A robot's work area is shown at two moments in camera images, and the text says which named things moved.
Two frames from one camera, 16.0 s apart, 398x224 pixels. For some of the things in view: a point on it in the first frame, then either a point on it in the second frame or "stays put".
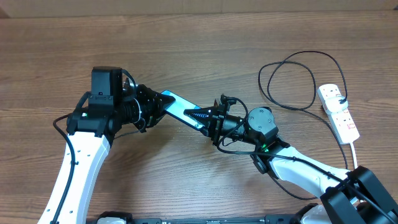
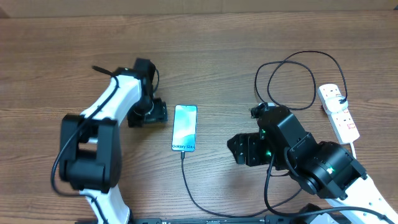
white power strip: [341, 122] stays put
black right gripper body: [224, 124] -> [255, 150]
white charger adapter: [333, 105] stays put
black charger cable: [301, 107] -> [193, 200]
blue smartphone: [177, 108] -> [185, 127]
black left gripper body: [137, 109] stays put
